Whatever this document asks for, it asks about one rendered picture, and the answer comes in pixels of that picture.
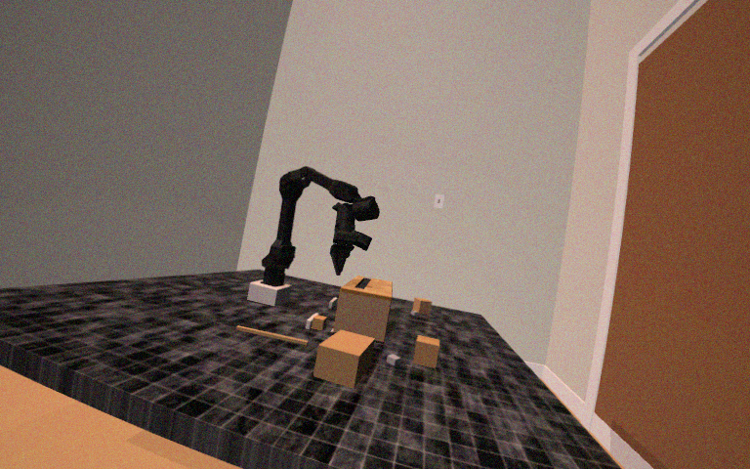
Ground long thin wooden stick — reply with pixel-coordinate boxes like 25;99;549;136
236;326;309;345

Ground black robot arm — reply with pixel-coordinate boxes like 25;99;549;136
260;166;380;286

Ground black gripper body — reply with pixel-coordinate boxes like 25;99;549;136
333;220;357;246

